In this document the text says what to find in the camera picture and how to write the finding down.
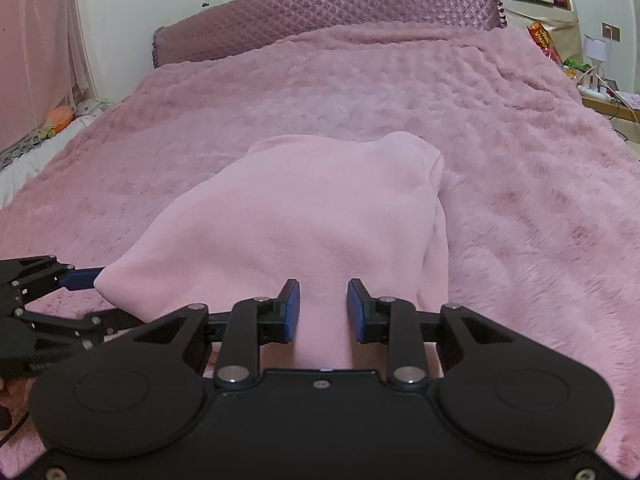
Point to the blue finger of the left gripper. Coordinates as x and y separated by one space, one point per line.
79 278
98 325

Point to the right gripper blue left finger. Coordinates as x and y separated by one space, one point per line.
251 324

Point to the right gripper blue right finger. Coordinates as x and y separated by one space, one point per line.
395 323

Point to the pink Lovely Girl sweatshirt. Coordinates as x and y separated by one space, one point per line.
318 210

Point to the white side mattress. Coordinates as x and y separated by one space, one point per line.
27 158

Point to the orange plush toy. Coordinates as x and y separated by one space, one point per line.
56 121

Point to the pink fluffy bed blanket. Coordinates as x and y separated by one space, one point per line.
540 195

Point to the pink curtain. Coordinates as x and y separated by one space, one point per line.
43 63

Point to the red snack bag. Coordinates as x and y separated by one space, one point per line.
544 42

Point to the purple quilted headboard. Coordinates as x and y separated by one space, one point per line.
242 25

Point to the white small lamp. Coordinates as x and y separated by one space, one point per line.
598 51

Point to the beige bedside cabinet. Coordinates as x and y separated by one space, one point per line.
559 18

